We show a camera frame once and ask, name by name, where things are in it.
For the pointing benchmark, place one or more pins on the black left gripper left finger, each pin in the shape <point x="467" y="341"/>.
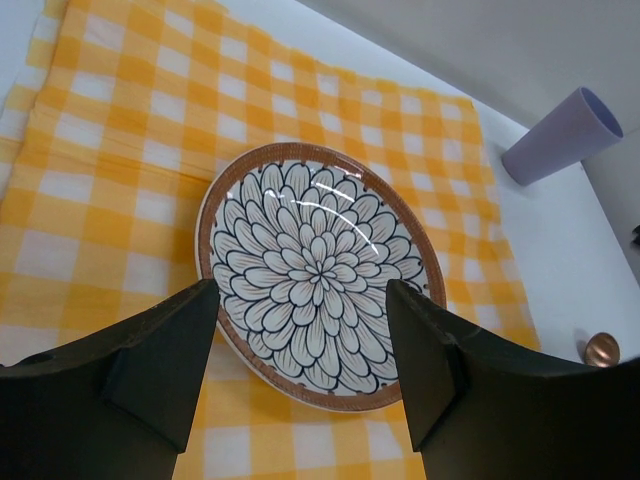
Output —
<point x="117" y="404"/>

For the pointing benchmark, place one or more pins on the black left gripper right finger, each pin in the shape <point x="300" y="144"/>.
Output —
<point x="479" y="406"/>

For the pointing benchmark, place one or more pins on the lavender plastic cup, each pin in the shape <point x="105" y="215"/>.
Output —
<point x="579" y="127"/>

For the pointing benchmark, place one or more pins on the yellow white checkered cloth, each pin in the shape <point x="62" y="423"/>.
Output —
<point x="128" y="110"/>

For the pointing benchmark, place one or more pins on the patterned ceramic plate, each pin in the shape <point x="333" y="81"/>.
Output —
<point x="302" y="241"/>

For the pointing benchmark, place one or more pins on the copper long-handled spoon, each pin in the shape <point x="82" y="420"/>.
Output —
<point x="602" y="350"/>

